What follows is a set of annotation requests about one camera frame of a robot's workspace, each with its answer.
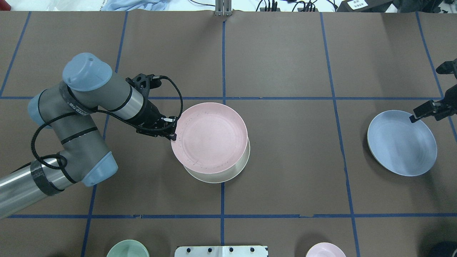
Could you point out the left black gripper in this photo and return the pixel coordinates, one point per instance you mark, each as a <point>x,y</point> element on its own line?
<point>149,113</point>

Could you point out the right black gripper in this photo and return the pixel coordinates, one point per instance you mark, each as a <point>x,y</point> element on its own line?
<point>443,107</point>

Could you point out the pink plate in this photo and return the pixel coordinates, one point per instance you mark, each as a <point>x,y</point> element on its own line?
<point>210,138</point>

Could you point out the blue plate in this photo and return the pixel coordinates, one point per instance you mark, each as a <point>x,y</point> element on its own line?
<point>400,146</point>

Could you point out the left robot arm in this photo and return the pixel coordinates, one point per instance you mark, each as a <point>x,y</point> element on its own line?
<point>67,147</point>

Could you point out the cream plate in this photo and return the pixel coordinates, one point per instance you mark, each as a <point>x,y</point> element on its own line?
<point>226,175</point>

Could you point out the green bowl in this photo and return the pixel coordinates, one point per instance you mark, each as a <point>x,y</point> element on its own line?
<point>128,248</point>

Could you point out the dark blue lidded pot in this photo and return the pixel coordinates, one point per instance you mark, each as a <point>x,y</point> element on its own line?
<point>443,249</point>

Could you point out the light blue cloth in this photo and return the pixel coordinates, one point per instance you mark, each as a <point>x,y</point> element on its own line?
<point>128,5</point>

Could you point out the pink bowl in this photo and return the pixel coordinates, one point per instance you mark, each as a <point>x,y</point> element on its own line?
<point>325,249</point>

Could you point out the white camera mast base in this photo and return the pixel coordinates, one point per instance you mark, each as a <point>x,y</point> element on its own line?
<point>222,251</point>

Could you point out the aluminium frame post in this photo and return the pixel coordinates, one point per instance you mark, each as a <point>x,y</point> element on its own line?
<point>223,8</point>

